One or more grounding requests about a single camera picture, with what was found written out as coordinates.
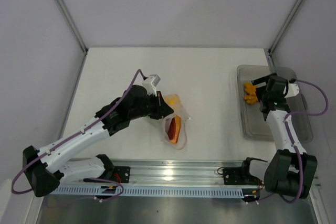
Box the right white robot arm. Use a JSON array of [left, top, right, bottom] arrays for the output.
[[239, 73, 318, 203]]

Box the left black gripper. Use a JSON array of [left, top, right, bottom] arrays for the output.
[[129, 91, 174, 120]]

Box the right corner frame post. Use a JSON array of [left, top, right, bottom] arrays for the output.
[[268, 0, 306, 56]]

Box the red toy meat slice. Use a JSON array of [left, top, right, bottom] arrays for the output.
[[165, 116, 182, 145]]

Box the clear plastic food tray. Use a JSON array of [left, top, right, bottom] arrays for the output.
[[237, 65, 313, 143]]

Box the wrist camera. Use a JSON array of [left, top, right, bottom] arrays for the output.
[[285, 79, 300, 99], [142, 74, 161, 96]]

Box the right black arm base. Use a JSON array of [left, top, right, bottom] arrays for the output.
[[217, 157, 269, 186]]

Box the clear zip top bag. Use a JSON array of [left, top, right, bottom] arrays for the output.
[[161, 94, 191, 150]]

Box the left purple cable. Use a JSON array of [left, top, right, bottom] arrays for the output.
[[11, 69, 148, 204]]

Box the corner frame post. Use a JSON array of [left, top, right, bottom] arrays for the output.
[[268, 0, 306, 56], [54, 0, 88, 54]]

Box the aluminium rail frame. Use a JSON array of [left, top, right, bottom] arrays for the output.
[[35, 159, 321, 188]]

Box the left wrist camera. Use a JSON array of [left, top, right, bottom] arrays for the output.
[[142, 74, 161, 96]]

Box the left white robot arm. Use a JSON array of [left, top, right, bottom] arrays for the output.
[[23, 85, 174, 197]]

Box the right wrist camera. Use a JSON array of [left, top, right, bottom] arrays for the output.
[[285, 79, 300, 99]]

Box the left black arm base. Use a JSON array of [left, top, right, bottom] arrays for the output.
[[83, 154, 131, 184]]

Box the left corner frame post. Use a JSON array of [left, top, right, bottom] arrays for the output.
[[54, 0, 88, 54]]

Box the slotted cable duct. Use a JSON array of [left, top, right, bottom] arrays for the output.
[[52, 185, 245, 198]]

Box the orange toy food piece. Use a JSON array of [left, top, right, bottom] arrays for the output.
[[244, 82, 259, 105]]

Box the yellow toy mango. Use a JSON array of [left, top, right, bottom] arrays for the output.
[[164, 94, 182, 106]]

